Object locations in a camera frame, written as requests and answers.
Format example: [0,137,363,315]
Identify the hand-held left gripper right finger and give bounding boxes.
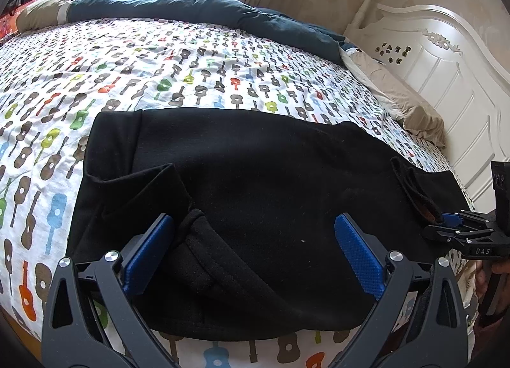
[331,213,469,368]

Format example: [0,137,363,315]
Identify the person's right hand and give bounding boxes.
[475,262,510,331]

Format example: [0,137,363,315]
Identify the teal and beige duvet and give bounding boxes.
[16,0,361,64]

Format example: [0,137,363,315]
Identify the white headboard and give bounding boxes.
[345,0,510,213]

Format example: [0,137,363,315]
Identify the beige pillow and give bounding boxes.
[339,47,447,148]

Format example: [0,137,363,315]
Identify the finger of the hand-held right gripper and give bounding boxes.
[422,225,499,252]
[440,211,499,230]

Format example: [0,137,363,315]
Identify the black pants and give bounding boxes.
[66,109,475,343]

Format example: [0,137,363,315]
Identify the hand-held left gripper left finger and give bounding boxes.
[40,213,180,368]

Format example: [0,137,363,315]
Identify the guitar printed bed sheet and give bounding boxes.
[0,18,479,368]

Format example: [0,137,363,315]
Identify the orange box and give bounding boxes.
[0,0,42,40]

